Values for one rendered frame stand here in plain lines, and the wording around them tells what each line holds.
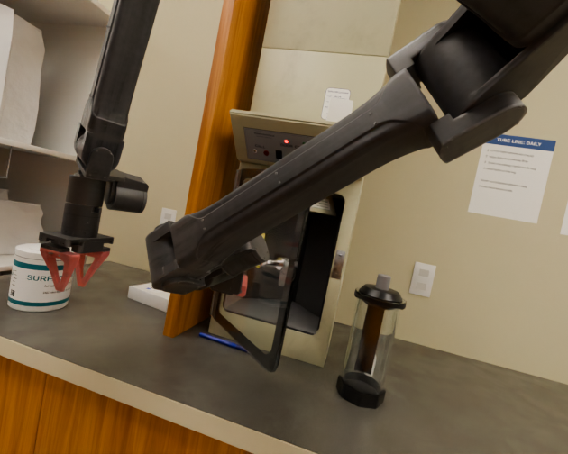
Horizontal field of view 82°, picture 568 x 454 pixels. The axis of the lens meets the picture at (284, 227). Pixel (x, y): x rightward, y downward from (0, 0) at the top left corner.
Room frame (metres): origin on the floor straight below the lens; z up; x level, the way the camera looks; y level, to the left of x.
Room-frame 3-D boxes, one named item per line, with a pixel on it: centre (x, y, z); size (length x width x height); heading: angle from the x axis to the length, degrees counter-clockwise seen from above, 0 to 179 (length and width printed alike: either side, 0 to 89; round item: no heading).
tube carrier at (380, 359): (0.70, -0.23, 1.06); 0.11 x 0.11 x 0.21
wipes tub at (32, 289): (0.84, 0.59, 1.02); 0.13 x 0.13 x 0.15
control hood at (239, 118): (0.77, 0.01, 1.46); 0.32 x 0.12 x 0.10; 76
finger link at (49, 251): (0.57, 0.36, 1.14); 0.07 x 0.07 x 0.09; 77
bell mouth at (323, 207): (0.92, -0.05, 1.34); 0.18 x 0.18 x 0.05
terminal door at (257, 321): (0.73, 0.05, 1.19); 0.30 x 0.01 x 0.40; 35
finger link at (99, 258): (0.59, 0.36, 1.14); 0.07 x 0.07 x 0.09; 77
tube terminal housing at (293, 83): (0.95, -0.04, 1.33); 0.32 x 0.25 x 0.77; 76
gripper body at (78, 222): (0.58, 0.36, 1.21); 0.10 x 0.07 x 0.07; 167
